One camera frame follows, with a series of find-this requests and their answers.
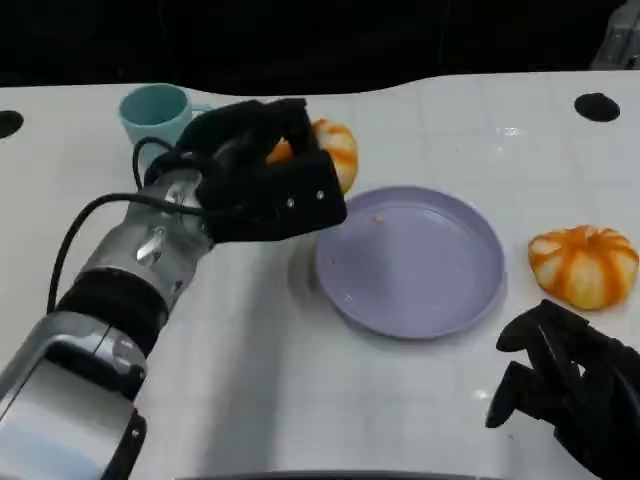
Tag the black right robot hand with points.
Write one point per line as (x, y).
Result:
(600, 390)

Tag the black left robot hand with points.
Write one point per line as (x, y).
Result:
(230, 130)

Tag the orange and white bread roll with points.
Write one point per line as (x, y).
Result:
(340, 150)
(582, 270)

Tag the pale green mug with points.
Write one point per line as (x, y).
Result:
(150, 112)

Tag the lilac plate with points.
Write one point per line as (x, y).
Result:
(415, 270)

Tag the grey background machine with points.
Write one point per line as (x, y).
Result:
(617, 37)

